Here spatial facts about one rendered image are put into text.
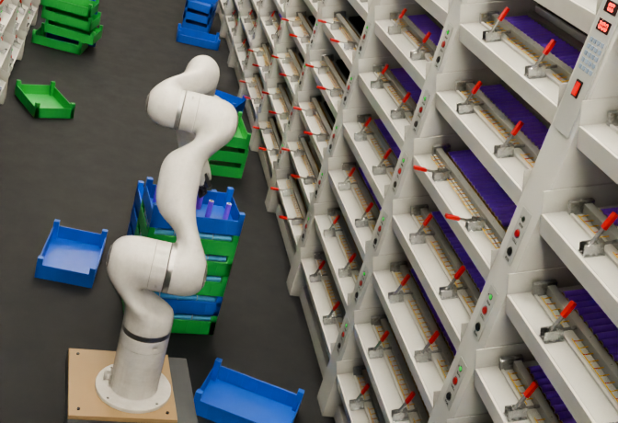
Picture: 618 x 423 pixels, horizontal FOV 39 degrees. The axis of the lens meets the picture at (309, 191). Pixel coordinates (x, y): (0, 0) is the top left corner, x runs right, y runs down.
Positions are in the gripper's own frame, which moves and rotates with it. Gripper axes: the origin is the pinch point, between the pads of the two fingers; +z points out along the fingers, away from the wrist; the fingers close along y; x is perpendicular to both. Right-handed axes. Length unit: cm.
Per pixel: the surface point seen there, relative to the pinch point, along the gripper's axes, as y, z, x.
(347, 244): 28, 34, 38
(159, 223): -3.0, 6.7, -15.1
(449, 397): 112, -17, -17
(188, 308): 5.2, 40.9, -15.4
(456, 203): 85, -36, 18
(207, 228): 4.9, 12.3, -2.7
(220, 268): 8.8, 28.5, -2.9
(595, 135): 121, -82, 8
